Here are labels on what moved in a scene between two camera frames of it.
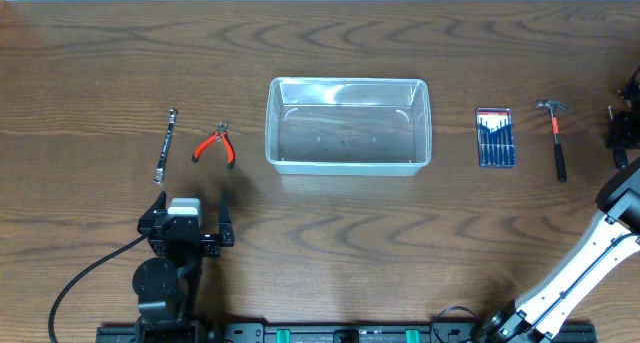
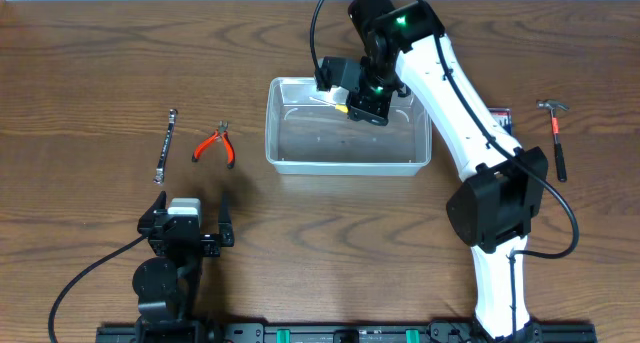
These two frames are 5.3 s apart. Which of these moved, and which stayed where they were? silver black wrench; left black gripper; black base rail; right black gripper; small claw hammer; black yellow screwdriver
Moved: black yellow screwdriver; right black gripper
Stayed: silver black wrench; small claw hammer; left black gripper; black base rail
